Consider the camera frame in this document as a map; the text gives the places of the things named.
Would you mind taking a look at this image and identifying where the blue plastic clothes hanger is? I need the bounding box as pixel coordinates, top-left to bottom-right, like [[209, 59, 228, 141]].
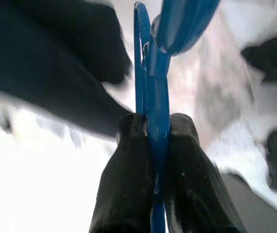
[[133, 0, 223, 233]]

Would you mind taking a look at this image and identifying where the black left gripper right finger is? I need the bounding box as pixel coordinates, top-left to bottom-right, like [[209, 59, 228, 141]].
[[164, 113, 247, 233]]

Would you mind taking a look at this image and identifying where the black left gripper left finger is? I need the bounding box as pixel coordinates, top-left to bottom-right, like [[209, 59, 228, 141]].
[[88, 113, 154, 233]]

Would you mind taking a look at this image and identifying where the black shirt red collar lining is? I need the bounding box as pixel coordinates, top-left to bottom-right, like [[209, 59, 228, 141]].
[[0, 0, 139, 143]]

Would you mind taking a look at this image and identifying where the silver robot left leg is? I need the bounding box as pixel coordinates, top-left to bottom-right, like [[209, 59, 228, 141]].
[[222, 171, 277, 233]]

